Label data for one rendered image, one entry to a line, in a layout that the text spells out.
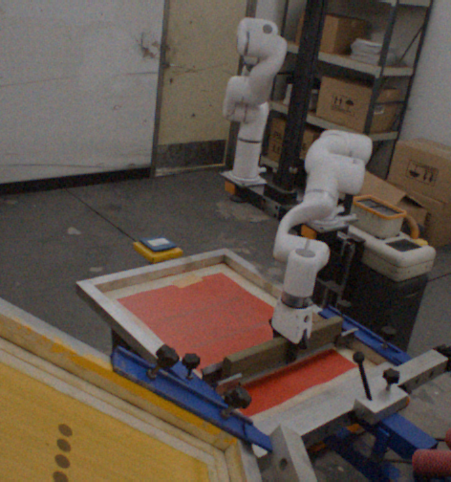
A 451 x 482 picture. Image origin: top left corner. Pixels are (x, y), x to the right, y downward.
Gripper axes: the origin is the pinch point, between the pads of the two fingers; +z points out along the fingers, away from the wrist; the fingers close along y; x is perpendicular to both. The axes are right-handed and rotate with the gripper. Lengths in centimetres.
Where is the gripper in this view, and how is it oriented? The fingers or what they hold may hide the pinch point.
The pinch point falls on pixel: (285, 351)
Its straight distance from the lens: 166.5
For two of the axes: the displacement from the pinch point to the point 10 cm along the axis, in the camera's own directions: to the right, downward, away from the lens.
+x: -7.7, 1.7, -6.2
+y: -6.3, -4.0, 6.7
